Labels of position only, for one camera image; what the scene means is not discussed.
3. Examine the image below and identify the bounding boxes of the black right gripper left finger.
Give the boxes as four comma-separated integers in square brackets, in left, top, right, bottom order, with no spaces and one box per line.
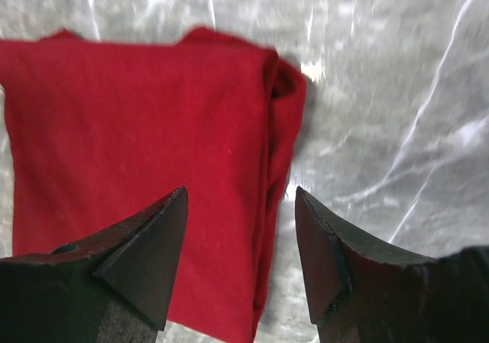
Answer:
[1,187,188,342]

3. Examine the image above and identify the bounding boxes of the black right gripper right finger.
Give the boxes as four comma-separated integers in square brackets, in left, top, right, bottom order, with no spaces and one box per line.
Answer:
[295,188,488,342]

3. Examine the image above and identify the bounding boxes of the dark red t-shirt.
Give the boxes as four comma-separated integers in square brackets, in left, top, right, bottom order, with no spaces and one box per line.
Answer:
[1,28,306,342]

